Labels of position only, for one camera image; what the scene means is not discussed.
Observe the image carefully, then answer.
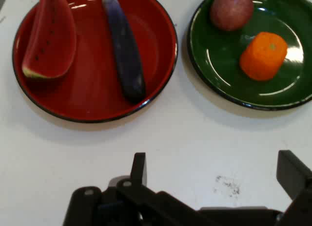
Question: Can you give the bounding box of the dark red round toy fruit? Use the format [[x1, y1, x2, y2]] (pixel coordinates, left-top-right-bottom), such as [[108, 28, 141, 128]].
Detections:
[[210, 0, 254, 32]]

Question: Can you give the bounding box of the toy watermelon slice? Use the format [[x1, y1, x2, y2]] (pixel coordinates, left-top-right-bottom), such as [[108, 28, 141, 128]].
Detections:
[[21, 0, 78, 79]]

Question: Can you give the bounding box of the green enamel plate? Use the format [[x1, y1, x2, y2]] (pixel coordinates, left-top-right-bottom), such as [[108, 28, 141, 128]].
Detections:
[[187, 0, 312, 112]]

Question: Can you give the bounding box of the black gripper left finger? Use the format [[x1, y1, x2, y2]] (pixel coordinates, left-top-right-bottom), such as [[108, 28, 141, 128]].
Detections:
[[62, 152, 203, 226]]

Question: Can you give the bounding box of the orange toy carrot chunk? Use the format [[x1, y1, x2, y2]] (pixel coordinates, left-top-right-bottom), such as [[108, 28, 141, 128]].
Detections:
[[239, 32, 288, 82]]

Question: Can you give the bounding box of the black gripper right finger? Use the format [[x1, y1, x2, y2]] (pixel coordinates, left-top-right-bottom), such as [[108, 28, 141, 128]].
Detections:
[[276, 150, 312, 226]]

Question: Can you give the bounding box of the red enamel plate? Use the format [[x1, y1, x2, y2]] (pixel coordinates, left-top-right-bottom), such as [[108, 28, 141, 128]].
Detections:
[[12, 0, 178, 123]]

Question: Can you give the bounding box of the purple toy eggplant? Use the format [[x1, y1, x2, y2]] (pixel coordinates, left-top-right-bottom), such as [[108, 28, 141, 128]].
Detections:
[[101, 0, 147, 100]]

